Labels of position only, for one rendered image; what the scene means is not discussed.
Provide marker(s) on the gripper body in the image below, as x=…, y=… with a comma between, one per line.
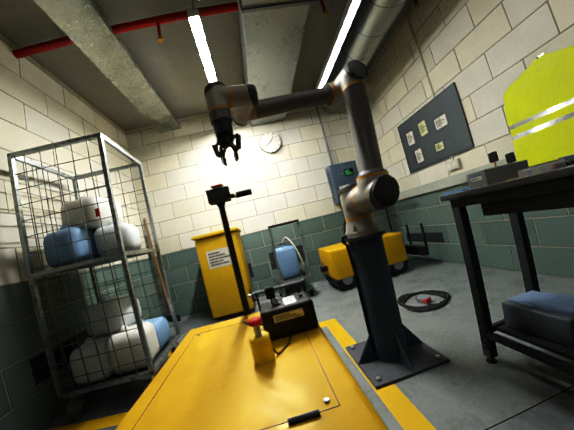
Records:
x=221, y=125

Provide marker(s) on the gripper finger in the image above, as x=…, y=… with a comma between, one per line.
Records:
x=220, y=153
x=236, y=145

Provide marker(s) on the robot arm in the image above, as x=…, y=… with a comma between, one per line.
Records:
x=358, y=134

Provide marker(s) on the black tiller head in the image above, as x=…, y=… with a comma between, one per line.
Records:
x=219, y=195

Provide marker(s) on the black ignition key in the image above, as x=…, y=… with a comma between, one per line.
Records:
x=270, y=294

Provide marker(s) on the red emergency stop button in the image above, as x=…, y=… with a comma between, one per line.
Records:
x=255, y=321

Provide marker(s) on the yellow emergency stop box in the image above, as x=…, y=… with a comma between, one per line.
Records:
x=261, y=346

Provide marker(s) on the yellow tow tractor body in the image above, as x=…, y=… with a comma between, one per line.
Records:
x=251, y=381

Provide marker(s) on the ceiling light strip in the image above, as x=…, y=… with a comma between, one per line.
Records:
x=339, y=45
x=202, y=47

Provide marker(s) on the yellow bin with label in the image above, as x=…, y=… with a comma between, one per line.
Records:
x=222, y=273

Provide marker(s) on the blue canister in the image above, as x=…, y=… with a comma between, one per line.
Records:
x=287, y=261
x=159, y=329
x=67, y=246

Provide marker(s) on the grey hand truck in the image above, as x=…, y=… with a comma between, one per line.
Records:
x=291, y=264

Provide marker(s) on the red sprinkler pipe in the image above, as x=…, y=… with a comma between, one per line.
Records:
x=121, y=29

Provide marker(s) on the white canister with red label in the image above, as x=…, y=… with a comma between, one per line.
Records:
x=89, y=210

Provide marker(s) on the yellow wheeled machine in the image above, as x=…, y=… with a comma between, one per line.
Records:
x=336, y=262

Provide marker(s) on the black control box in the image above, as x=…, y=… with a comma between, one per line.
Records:
x=289, y=316

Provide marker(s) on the dark notice board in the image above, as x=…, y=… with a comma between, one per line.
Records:
x=435, y=130

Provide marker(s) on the black pallet fork attachment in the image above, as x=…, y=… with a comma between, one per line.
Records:
x=419, y=244

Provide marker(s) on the black knob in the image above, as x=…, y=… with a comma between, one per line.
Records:
x=510, y=157
x=493, y=157

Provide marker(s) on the grey flat box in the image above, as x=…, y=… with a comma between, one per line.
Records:
x=495, y=174

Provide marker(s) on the black metal workbench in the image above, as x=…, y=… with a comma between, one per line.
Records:
x=515, y=251

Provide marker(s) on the yellow reflective safety vest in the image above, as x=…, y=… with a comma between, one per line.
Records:
x=540, y=116

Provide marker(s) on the blue grey storage box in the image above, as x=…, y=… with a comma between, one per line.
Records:
x=538, y=316

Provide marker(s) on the white round wall clock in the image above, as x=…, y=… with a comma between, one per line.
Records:
x=270, y=142

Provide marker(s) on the blue wall charger box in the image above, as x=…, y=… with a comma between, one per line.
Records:
x=343, y=180

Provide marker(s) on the silver ventilation duct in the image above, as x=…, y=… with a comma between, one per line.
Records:
x=374, y=33

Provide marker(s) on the white wall socket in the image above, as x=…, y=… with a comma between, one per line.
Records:
x=454, y=164

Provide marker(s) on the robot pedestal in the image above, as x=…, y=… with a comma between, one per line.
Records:
x=383, y=309

